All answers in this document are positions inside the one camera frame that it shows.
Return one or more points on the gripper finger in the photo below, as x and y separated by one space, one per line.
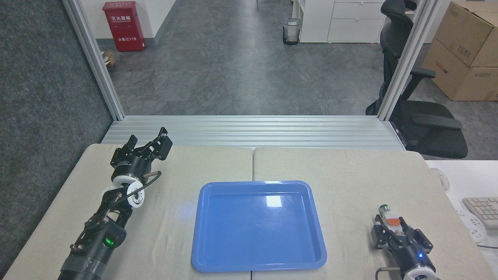
162 147
379 235
123 152
420 239

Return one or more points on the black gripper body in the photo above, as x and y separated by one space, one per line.
132 166
410 256

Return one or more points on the white orange switch part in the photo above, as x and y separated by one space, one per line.
391 219

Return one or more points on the blue plastic tray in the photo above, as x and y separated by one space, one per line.
256 229

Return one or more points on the white power strip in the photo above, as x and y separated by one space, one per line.
472 227

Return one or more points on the white computer mouse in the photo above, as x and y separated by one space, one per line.
444 179

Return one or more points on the white computer keyboard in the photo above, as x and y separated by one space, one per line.
484 210

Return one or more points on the dark grey felt partition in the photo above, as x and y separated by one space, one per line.
46 116

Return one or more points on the tiny open cardboard box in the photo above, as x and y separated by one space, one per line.
108 58

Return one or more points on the black office chair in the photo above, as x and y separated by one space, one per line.
428 120

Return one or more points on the red fire extinguisher box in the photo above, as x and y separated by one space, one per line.
124 27

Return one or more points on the large brown cardboard box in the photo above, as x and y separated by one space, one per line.
451 77

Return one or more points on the black mesh waste bin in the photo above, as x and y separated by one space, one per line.
291 31

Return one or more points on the small brown cardboard box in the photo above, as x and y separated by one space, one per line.
467 35

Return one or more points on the white drawer cabinet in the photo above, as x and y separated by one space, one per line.
342 23

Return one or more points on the silver aluminium rail base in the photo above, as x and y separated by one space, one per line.
253 132

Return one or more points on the silver aluminium frame post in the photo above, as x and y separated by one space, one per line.
408 58
97 62

